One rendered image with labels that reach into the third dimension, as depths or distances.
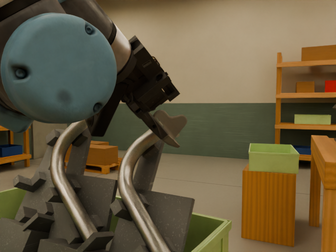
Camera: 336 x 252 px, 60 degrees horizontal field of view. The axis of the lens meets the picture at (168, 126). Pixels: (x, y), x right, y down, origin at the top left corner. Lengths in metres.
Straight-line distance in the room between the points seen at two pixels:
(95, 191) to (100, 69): 0.48
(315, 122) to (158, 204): 5.57
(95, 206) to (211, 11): 6.69
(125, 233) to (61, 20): 0.47
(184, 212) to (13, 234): 0.40
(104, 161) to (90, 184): 4.56
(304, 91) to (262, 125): 1.17
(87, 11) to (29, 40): 0.19
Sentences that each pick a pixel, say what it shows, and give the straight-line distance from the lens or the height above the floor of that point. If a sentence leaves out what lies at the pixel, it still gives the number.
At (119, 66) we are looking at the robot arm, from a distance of 0.42.
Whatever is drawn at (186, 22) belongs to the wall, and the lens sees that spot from 7.28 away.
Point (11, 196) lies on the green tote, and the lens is 0.96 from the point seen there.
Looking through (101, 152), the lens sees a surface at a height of 0.38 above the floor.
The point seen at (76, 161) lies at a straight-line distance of 0.71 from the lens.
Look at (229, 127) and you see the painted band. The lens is 6.74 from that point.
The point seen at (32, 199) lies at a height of 0.96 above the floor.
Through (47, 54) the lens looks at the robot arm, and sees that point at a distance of 0.20.
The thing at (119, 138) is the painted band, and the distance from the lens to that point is 7.92.
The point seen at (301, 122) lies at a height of 0.87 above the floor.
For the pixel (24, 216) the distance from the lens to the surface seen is 0.75.
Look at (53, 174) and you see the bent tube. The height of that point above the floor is 1.05.
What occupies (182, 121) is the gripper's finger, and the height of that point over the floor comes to 1.17.
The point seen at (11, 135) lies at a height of 0.60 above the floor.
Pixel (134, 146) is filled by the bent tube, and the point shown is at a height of 1.11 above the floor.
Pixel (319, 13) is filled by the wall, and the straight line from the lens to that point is 6.84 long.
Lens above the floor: 1.20
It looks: 4 degrees down
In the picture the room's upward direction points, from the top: straight up
